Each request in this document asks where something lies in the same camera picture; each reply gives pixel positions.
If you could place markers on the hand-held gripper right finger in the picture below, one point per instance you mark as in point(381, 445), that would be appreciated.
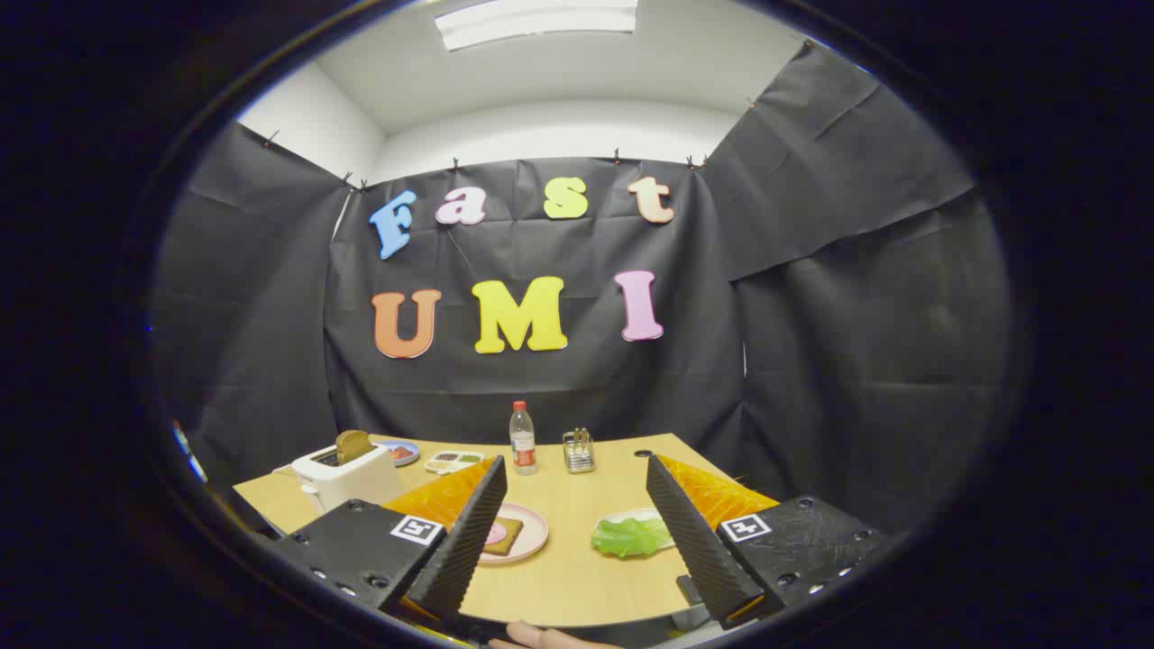
point(694, 541)

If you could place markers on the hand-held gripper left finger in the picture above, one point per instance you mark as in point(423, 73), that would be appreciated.
point(469, 541)

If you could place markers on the green lettuce leaf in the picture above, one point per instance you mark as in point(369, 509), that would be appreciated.
point(631, 538)

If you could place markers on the brown toasted bread slice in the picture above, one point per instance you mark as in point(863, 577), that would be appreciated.
point(353, 444)

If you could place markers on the pink ham slice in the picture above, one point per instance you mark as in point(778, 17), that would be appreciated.
point(496, 534)

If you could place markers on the brown bread slice with ham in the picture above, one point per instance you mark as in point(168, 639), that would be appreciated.
point(514, 534)

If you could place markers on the pink round plate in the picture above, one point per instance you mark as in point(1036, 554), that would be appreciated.
point(534, 536)

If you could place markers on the white square plate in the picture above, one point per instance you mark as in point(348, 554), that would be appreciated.
point(631, 514)

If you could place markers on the white divided tray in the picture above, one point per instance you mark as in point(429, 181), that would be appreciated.
point(442, 469)

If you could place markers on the blue round plate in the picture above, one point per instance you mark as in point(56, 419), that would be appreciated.
point(416, 453)

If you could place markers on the clear plastic water bottle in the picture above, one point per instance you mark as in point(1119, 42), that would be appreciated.
point(523, 446)

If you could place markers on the white toaster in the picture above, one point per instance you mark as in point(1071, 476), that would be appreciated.
point(352, 482)

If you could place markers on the black backdrop cloth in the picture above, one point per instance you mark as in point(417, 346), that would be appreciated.
point(541, 379)

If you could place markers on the white and blue object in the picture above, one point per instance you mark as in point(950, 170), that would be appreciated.
point(187, 443)

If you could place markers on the ceiling light panel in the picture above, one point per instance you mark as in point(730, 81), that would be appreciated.
point(532, 22)

